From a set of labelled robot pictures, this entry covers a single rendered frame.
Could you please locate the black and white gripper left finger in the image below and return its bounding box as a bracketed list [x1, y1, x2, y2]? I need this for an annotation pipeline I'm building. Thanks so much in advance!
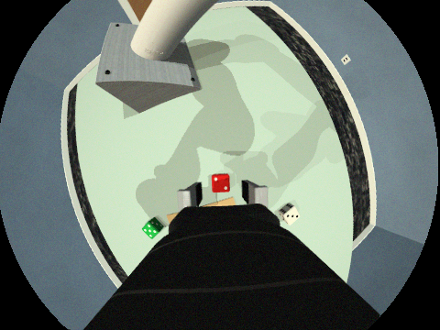
[177, 182, 203, 212]

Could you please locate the white die with black pips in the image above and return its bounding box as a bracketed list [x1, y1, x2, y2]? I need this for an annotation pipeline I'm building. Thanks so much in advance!
[279, 203, 300, 226]

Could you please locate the tan flat mat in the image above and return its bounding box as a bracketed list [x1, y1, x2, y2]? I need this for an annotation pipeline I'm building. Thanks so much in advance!
[166, 197, 236, 223]

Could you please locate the red die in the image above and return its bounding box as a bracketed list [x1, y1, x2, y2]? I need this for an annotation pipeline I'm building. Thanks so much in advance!
[212, 173, 230, 193]

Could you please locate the green die with white pips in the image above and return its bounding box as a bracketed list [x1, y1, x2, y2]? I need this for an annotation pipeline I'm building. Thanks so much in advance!
[142, 217, 164, 239]

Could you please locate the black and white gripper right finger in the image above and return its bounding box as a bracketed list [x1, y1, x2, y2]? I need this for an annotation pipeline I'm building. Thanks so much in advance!
[242, 180, 268, 208]

